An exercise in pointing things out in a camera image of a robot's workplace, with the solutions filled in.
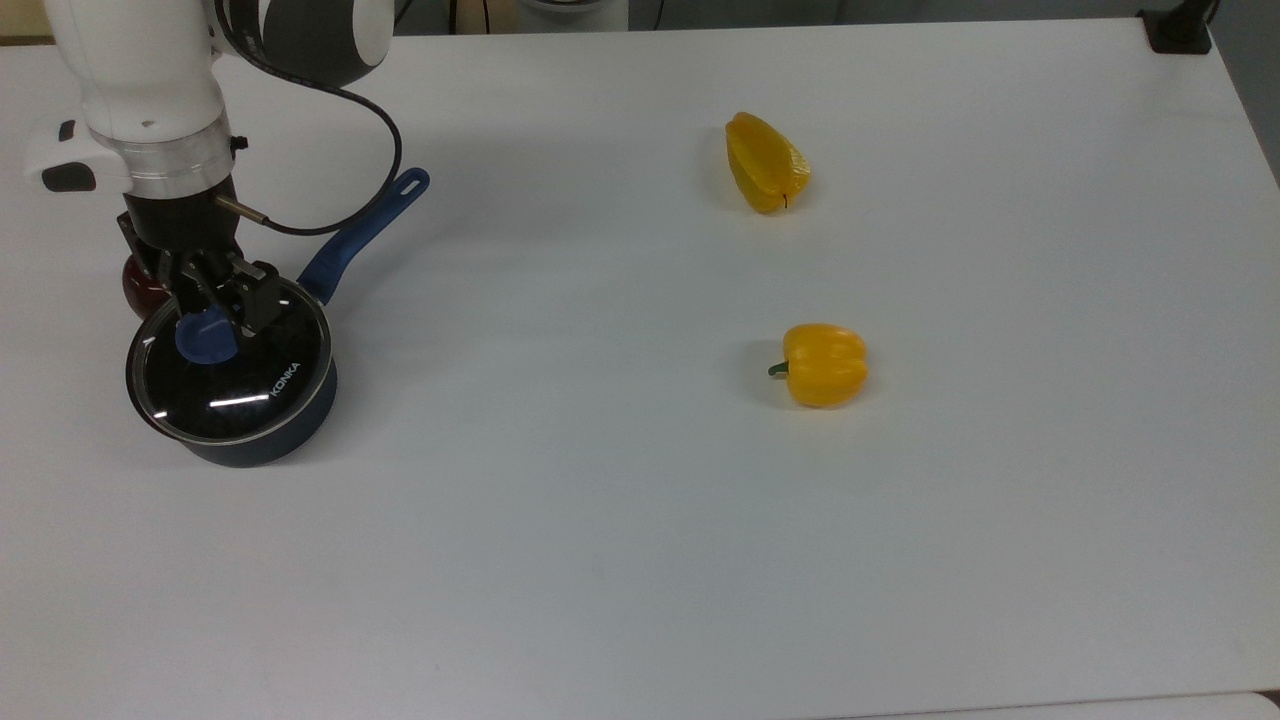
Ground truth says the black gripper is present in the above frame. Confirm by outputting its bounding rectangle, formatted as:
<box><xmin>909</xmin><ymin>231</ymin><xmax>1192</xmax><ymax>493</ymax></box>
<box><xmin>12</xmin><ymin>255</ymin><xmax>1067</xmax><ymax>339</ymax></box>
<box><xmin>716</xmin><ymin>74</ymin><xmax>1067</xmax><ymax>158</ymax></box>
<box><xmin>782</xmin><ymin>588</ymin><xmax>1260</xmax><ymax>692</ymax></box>
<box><xmin>116</xmin><ymin>180</ymin><xmax>283</xmax><ymax>337</ymax></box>

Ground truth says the glass lid with blue knob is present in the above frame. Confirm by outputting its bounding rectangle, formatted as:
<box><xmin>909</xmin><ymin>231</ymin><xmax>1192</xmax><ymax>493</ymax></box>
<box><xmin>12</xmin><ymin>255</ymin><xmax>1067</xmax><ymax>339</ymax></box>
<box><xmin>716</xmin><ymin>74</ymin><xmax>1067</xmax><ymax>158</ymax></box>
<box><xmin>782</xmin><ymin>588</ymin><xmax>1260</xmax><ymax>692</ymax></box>
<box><xmin>126</xmin><ymin>275</ymin><xmax>333</xmax><ymax>447</ymax></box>

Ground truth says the dark red apple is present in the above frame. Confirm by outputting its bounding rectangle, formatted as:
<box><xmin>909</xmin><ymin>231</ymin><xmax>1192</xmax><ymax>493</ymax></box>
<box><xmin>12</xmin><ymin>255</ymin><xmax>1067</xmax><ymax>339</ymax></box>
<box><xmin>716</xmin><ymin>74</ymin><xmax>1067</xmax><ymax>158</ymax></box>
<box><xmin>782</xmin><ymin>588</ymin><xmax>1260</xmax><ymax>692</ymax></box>
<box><xmin>121</xmin><ymin>255</ymin><xmax>173</xmax><ymax>319</ymax></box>

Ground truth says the dark blue saucepan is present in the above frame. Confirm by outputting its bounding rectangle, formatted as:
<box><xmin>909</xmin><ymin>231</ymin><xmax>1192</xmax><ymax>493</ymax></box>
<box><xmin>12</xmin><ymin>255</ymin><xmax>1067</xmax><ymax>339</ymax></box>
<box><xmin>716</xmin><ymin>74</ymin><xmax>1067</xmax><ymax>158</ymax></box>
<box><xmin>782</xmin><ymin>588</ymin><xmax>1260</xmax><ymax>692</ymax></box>
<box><xmin>125</xmin><ymin>167</ymin><xmax>432</xmax><ymax>469</ymax></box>

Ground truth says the yellow starfruit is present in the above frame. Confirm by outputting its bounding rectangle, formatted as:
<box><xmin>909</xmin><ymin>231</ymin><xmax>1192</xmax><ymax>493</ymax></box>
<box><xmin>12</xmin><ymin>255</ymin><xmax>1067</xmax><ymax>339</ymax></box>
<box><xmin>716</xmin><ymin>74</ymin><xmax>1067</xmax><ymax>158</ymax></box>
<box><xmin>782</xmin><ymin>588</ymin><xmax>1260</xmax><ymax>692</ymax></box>
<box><xmin>725</xmin><ymin>112</ymin><xmax>812</xmax><ymax>215</ymax></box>

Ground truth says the round yellow bell pepper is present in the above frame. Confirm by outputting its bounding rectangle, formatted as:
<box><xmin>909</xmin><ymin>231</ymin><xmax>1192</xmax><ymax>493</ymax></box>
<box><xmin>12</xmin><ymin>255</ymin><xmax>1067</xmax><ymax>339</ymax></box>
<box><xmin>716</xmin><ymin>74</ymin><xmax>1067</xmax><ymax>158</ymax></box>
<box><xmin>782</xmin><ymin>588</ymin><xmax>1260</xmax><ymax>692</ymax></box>
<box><xmin>768</xmin><ymin>323</ymin><xmax>869</xmax><ymax>409</ymax></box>

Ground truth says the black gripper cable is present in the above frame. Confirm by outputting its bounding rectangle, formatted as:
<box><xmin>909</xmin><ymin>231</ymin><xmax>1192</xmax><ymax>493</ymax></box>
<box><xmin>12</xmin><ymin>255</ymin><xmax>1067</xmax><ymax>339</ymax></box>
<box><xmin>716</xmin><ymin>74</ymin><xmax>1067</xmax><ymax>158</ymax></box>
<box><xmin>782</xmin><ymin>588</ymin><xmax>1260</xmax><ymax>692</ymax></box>
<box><xmin>213</xmin><ymin>0</ymin><xmax>404</xmax><ymax>239</ymax></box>

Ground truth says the black camera stand base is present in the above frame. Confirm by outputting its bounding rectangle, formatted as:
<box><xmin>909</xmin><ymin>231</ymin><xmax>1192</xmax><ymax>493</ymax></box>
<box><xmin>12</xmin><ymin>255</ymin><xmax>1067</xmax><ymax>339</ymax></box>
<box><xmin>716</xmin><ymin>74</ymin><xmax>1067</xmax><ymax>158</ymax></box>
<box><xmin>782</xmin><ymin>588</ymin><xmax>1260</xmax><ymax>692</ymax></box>
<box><xmin>1138</xmin><ymin>0</ymin><xmax>1219</xmax><ymax>55</ymax></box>

